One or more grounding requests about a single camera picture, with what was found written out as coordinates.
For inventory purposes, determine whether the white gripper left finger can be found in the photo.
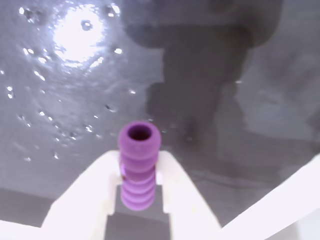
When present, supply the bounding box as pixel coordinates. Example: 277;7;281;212
41;149;123;240

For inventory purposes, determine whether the purple ribbed pen grip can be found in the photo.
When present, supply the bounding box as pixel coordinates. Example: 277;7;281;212
117;120;162;211

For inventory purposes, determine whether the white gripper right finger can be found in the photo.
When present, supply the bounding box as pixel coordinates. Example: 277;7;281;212
154;149;222;240

